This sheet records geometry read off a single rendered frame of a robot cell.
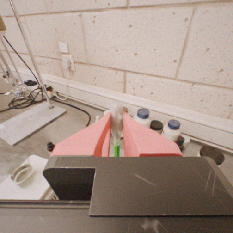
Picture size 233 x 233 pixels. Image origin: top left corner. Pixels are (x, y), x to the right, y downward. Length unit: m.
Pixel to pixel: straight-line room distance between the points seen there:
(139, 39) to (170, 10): 0.13
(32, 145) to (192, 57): 0.70
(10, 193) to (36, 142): 0.26
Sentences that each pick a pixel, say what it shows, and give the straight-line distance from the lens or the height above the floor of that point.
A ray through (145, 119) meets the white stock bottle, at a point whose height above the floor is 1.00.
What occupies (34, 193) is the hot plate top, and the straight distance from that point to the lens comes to 0.39.
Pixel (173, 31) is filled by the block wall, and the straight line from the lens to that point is 0.53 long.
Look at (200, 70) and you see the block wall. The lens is 0.54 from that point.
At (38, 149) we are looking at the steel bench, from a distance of 0.61.
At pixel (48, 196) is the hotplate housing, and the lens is 0.40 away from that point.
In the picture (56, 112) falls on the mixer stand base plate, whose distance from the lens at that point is 0.77.
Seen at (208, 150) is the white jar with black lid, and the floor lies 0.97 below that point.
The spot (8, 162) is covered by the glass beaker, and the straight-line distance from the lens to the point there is 0.39.
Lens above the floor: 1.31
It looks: 37 degrees down
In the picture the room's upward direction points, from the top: straight up
